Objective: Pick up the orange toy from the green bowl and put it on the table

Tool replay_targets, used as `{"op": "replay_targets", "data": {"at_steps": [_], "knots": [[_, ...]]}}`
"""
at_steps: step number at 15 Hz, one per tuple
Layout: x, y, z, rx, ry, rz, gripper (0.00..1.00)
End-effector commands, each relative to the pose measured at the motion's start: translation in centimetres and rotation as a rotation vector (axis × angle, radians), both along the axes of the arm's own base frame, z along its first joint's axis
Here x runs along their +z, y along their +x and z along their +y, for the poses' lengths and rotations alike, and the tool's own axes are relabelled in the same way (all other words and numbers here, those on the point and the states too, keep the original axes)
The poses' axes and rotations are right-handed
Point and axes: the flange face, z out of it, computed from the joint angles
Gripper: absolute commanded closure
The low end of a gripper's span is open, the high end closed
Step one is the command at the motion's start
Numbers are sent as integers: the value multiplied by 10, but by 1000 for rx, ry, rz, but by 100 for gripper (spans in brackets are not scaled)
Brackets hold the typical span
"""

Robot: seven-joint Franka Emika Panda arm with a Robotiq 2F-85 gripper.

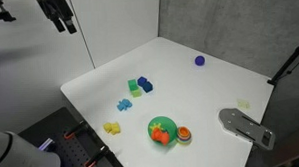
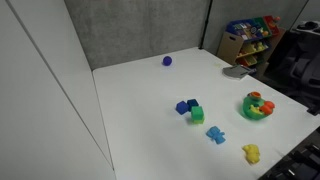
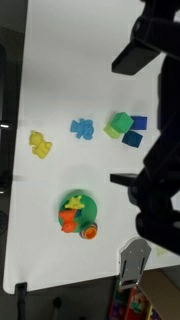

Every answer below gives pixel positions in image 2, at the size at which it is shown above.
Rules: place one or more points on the orange rubber animal toy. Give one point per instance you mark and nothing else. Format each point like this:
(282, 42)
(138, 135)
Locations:
(267, 107)

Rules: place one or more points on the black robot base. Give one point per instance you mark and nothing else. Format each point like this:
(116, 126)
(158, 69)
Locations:
(302, 163)

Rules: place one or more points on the light blue rubber toy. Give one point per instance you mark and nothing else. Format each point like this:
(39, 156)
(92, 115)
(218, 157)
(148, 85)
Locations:
(215, 134)

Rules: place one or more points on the green plastic bowl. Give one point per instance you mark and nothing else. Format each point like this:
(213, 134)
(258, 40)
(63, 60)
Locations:
(246, 108)

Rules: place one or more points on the yellow toy in bowl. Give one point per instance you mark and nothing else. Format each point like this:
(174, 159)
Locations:
(255, 110)

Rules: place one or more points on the wooden toy bin shelf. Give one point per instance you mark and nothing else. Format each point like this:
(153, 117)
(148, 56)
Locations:
(251, 42)

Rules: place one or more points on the yellow rubber toy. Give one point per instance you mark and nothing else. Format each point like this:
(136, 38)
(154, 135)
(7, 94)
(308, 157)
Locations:
(252, 153)

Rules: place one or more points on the dark blue soft cube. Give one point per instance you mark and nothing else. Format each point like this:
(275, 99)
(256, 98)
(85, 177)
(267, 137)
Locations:
(182, 107)

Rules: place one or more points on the purple ball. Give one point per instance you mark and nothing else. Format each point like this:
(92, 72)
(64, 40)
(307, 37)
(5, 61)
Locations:
(167, 61)

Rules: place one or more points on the teal blue soft cube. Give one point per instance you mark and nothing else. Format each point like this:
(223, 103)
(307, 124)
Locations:
(192, 102)

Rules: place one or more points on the green soft cube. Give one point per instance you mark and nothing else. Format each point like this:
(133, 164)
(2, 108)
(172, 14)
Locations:
(197, 115)

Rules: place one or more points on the grey folded cloth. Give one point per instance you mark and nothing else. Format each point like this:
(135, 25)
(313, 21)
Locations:
(237, 71)

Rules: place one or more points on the orange green stacking cup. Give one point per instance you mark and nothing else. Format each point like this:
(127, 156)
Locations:
(256, 96)

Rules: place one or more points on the black office chair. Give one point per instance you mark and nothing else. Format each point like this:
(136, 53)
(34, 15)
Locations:
(294, 66)

